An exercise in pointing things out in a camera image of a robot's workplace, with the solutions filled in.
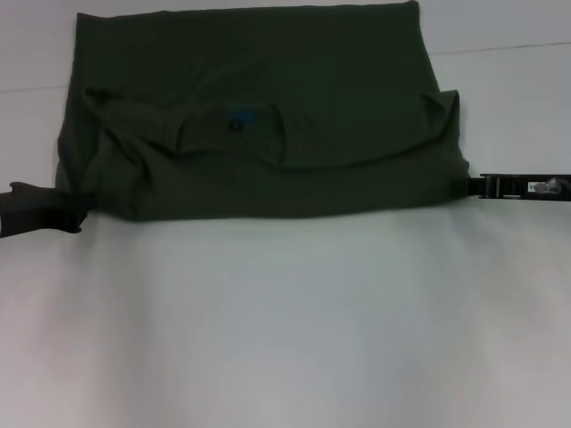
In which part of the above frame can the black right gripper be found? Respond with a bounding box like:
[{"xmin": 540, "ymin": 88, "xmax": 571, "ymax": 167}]
[{"xmin": 463, "ymin": 174, "xmax": 571, "ymax": 201}]

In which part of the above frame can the dark green FREE! t-shirt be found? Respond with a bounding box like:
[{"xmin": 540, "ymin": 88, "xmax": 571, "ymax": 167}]
[{"xmin": 55, "ymin": 0, "xmax": 472, "ymax": 224}]

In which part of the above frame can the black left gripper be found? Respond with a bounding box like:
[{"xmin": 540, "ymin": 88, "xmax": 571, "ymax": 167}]
[{"xmin": 0, "ymin": 181, "xmax": 96, "ymax": 240}]

